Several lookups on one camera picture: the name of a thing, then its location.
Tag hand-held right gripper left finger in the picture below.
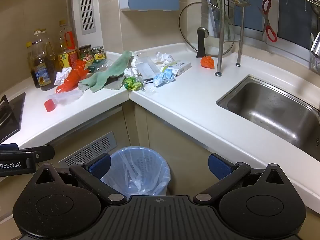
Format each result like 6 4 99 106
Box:
35 153 127 205

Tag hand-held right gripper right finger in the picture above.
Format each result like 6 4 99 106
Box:
193 153 292 205

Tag blue mesh trash bin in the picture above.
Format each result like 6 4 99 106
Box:
100 146 171 200

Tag red plastic bag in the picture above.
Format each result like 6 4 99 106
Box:
55 60 90 94

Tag green cloth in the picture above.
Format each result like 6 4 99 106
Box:
78 51 134 93

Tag orange bag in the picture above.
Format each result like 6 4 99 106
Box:
201 56 215 70

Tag blue face mask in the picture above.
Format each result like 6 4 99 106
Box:
152 69 177 88

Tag clear plastic box lid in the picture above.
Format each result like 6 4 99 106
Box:
135 57 160 80

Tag large white tissue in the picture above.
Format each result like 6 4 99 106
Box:
154 52 175 64

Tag grey cabinet vent grille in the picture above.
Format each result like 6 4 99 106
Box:
58 131 117 167

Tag black stove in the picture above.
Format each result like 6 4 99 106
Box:
0 92 26 144

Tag clear bottle with red cap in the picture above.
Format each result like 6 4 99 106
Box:
44 89 83 112

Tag stainless steel sink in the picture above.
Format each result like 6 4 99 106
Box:
216 74 320 162

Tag grey cloth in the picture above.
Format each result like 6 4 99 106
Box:
102 76 125 90

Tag oil bottle with blue label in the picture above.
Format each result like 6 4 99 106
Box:
29 29 57 92

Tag green crumpled wrapper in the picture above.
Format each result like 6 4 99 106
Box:
123 77 143 91

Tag crumpled clear plastic wrapper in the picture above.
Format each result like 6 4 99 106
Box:
88 59 116 73

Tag glass jar with red label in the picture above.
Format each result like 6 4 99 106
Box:
79 45 93 64

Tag white carton box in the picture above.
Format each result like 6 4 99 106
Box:
160 59 192 77

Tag glass pot lid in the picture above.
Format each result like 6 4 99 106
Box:
179 2 235 58

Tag metal dish rack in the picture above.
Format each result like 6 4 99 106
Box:
215 0 320 77

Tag red scissors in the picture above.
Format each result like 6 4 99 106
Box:
259 0 278 43

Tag metal utensil holder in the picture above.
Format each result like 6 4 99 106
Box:
309 32 320 74

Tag translucent cutting board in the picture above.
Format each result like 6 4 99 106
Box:
203 0 234 40

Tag window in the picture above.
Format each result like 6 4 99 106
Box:
234 0 313 52

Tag oil bottle with orange handle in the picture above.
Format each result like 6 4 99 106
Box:
57 20 80 72

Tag white wall vent grille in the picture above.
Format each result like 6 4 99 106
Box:
77 0 97 35

